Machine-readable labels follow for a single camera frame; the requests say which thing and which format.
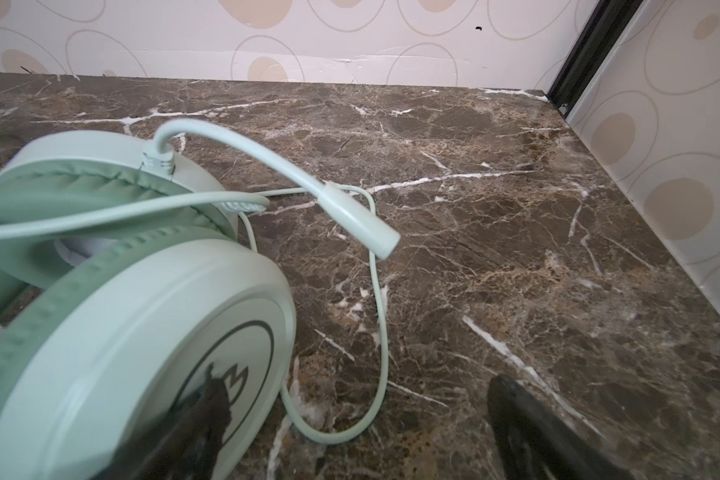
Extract black frame corner post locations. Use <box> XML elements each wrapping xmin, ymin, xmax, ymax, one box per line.
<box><xmin>546</xmin><ymin>0</ymin><xmax>643</xmax><ymax>118</ymax></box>

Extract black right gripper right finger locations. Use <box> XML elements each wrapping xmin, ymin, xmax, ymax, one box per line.
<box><xmin>487</xmin><ymin>374</ymin><xmax>633</xmax><ymax>479</ymax></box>

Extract mint green headphones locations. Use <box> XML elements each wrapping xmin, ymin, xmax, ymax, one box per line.
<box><xmin>0</xmin><ymin>118</ymin><xmax>400</xmax><ymax>479</ymax></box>

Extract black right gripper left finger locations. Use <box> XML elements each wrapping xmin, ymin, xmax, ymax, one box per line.
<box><xmin>95</xmin><ymin>377</ymin><xmax>231</xmax><ymax>479</ymax></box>

